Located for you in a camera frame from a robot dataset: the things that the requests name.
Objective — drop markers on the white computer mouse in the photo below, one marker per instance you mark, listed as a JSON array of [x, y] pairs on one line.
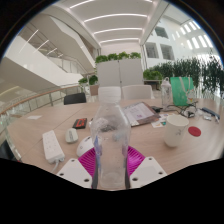
[[84, 146]]

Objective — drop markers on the white chair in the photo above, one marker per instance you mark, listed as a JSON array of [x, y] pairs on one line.
[[136, 92]]

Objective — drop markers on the potted green plant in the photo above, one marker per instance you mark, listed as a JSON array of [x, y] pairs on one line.
[[93, 80], [83, 81]]

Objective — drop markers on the glass railing with wooden handrail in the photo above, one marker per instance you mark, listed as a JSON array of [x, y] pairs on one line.
[[33, 100]]

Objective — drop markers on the small black and red box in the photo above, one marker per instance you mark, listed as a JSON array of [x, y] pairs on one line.
[[80, 123]]

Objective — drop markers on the tall white cabinet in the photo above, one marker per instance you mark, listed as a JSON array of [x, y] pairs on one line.
[[120, 73]]

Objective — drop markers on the flat round red coaster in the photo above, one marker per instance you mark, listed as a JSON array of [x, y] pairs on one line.
[[194, 131]]

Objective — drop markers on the open booklet on brown bag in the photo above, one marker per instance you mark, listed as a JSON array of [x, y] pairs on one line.
[[140, 113]]

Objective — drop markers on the black office chair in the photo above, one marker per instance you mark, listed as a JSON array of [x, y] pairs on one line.
[[75, 98]]

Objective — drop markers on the low leafy green plants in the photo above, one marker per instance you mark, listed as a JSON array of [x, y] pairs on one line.
[[116, 56]]

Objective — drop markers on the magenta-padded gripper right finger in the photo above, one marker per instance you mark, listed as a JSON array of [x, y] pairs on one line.
[[148, 171]]

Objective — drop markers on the small black pouch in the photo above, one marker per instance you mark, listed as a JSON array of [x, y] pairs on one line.
[[156, 109]]

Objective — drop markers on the tall green plant hedge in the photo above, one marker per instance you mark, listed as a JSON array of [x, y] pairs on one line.
[[193, 71]]

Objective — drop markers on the green tote bag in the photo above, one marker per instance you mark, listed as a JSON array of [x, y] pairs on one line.
[[181, 91]]

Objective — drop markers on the white label card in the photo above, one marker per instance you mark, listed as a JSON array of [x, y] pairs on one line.
[[206, 117]]

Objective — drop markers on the black chair with mesh back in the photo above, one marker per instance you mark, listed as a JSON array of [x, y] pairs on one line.
[[4, 150]]

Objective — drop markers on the clear plastic water bottle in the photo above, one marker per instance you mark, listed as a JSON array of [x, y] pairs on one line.
[[110, 140]]

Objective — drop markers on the small grey-white computer mouse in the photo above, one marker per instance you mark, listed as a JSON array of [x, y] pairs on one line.
[[71, 135]]

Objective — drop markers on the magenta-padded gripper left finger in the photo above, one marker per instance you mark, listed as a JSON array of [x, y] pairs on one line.
[[75, 171]]

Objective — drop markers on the long ceiling light strips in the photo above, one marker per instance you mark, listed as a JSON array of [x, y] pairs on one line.
[[115, 15]]

